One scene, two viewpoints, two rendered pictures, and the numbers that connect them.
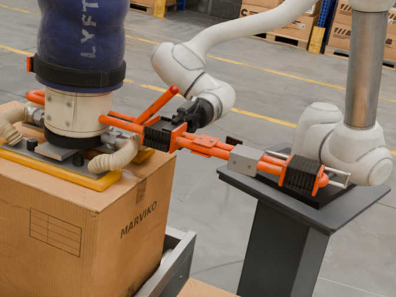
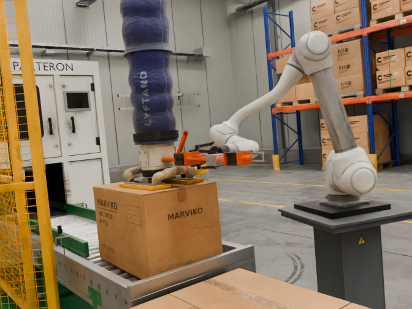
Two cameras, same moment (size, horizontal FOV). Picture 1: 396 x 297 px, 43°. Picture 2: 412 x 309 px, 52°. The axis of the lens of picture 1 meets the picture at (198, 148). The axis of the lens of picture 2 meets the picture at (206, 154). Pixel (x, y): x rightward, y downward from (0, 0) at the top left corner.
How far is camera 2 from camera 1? 1.16 m
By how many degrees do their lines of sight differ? 39
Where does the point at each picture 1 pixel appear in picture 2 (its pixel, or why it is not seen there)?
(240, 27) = (252, 105)
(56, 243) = (134, 221)
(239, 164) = (209, 160)
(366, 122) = (343, 145)
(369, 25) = (317, 81)
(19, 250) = (125, 232)
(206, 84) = (232, 140)
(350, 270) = not seen: outside the picture
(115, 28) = (162, 111)
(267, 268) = (329, 285)
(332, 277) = not seen: outside the picture
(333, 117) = not seen: hidden behind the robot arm
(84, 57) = (146, 125)
